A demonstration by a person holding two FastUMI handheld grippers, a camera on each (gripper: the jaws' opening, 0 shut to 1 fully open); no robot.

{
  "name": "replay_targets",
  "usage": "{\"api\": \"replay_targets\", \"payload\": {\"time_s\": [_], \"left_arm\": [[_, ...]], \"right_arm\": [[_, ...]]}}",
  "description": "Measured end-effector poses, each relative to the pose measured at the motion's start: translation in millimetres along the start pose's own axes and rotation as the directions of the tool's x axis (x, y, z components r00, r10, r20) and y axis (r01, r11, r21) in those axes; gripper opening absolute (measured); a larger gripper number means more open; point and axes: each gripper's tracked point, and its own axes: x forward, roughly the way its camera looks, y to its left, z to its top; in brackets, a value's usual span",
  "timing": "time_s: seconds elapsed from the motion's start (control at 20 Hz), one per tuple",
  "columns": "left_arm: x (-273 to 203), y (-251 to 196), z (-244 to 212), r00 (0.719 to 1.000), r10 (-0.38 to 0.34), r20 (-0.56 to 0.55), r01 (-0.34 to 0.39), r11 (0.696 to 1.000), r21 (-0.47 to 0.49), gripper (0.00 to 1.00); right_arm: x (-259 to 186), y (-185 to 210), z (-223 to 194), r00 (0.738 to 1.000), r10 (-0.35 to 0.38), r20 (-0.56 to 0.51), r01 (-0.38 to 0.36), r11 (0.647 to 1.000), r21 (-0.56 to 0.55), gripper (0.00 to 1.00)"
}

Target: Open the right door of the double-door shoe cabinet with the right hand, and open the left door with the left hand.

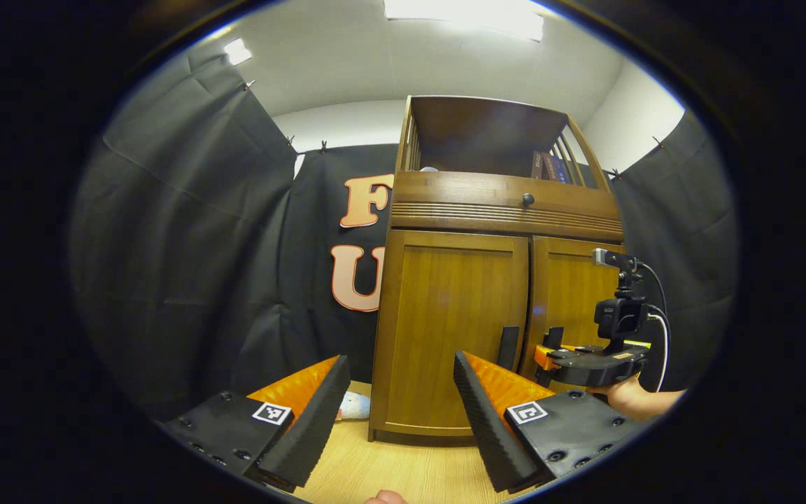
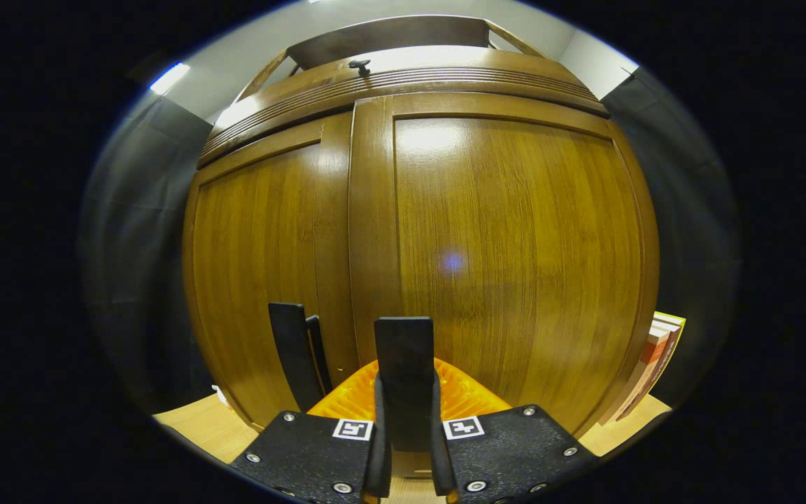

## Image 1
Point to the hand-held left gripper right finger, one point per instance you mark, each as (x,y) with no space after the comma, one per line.
(483,427)

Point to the large ceiling light panel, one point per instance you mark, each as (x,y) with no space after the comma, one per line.
(466,15)

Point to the white plush toy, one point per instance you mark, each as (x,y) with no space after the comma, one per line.
(354,406)

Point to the blue book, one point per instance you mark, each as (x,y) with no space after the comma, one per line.
(560,171)

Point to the wooden cabinet drawer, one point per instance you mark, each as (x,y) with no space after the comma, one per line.
(459,192)

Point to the wooden shoe cabinet door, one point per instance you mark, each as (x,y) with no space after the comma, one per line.
(445,322)
(574,294)

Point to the dark red book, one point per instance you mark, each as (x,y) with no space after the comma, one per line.
(549,169)

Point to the brown book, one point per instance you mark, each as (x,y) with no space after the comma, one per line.
(536,166)

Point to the wooden double-door shoe cabinet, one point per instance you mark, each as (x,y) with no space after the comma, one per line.
(480,133)

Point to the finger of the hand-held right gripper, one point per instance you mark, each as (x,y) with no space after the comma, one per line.
(546,357)

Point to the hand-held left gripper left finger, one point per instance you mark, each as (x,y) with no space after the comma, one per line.
(312,427)

